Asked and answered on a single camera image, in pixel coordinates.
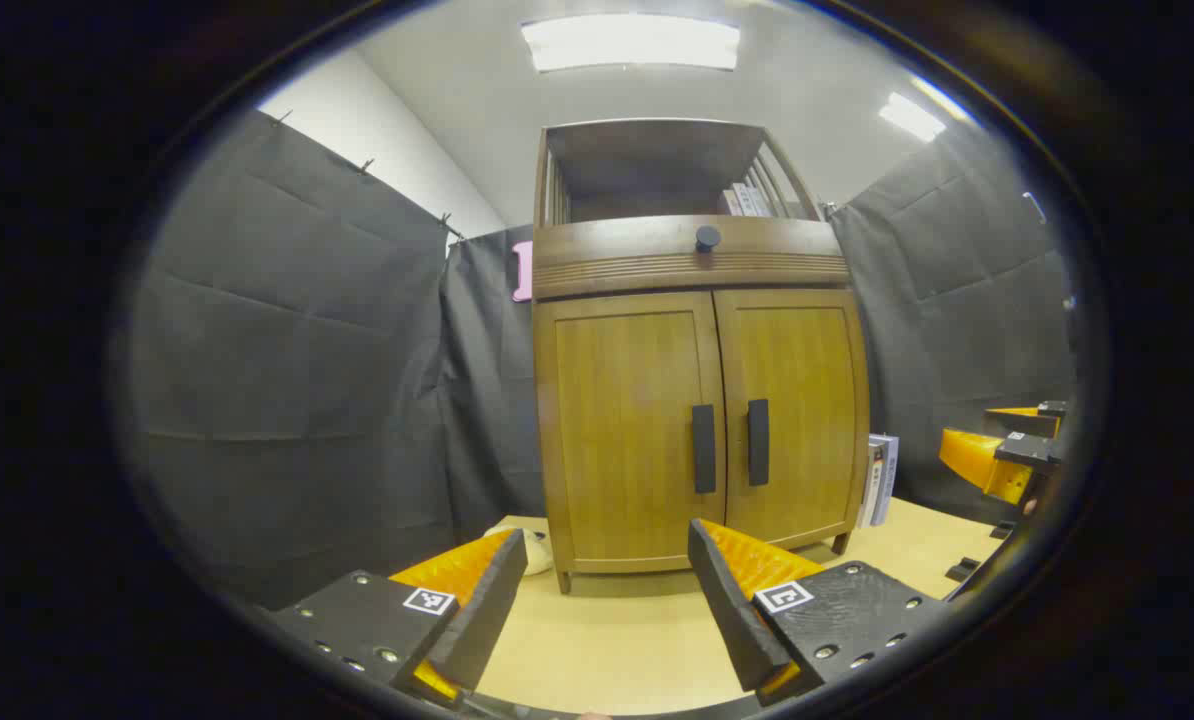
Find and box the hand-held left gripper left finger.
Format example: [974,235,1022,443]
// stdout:
[267,528,530,709]

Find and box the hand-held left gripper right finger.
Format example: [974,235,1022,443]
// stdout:
[687,518,948,706]

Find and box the wooden shoe cabinet door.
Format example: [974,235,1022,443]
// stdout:
[714,288,870,549]
[534,292,728,574]

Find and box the wooden double-door shoe cabinet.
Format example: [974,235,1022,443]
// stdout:
[532,118,871,595]

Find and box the wooden cabinet drawer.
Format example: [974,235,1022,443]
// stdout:
[533,215,851,301]

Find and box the cream soft object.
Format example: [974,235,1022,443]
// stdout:
[485,523,554,577]

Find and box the blue and white book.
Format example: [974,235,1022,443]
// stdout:
[881,433,900,526]

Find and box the small ceiling light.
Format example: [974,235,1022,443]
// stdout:
[879,92,948,143]

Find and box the large rectangular ceiling light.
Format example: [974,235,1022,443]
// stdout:
[522,15,741,73]

